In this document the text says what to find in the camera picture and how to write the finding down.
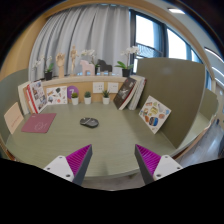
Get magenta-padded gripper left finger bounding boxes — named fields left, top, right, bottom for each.
left=43, top=144, right=93, bottom=186

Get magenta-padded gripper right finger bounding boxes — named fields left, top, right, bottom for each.
left=134, top=144, right=184, bottom=185

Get dark grey computer mouse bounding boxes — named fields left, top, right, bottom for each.
left=79, top=117, right=100, bottom=128

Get maroon rectangular mouse pad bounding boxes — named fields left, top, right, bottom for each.
left=21, top=112, right=58, bottom=134

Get food illustration sticker sheet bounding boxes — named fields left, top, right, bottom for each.
left=138, top=95, right=172, bottom=135

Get beige card booklet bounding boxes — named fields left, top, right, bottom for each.
left=3, top=101, right=25, bottom=135

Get small succulent in white pot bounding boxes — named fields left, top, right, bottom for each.
left=70, top=92, right=80, bottom=106
left=83, top=91, right=93, bottom=106
left=101, top=89, right=111, bottom=106

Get white illustrated sticker card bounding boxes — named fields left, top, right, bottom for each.
left=45, top=85, right=69, bottom=106

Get red-spined photo magazine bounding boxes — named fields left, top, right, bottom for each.
left=25, top=79, right=48, bottom=114

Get tan kraft book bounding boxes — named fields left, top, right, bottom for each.
left=22, top=84, right=32, bottom=115

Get green felt desk divider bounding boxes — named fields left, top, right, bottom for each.
left=136, top=57, right=207, bottom=149
left=0, top=68, right=29, bottom=134

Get purple round number sign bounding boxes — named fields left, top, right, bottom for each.
left=66, top=85, right=80, bottom=100

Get black cover book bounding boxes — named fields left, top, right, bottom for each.
left=112, top=77, right=138, bottom=111

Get wooden hand model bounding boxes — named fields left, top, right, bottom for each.
left=55, top=52, right=66, bottom=79

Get pink wooden horse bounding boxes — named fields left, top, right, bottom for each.
left=79, top=59, right=96, bottom=77

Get wooden artist mannequin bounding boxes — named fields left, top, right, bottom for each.
left=69, top=45, right=80, bottom=77

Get black wooden horse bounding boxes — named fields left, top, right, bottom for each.
left=96, top=59, right=113, bottom=75

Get light grey curtain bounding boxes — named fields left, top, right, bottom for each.
left=28, top=3, right=132, bottom=83

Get ceiling lights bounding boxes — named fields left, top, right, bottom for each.
left=167, top=7, right=224, bottom=84

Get white wall socket plate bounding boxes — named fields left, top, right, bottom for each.
left=107, top=82, right=120, bottom=94
left=92, top=81, right=105, bottom=94

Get window with dark frame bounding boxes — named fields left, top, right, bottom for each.
left=129, top=9, right=214, bottom=91

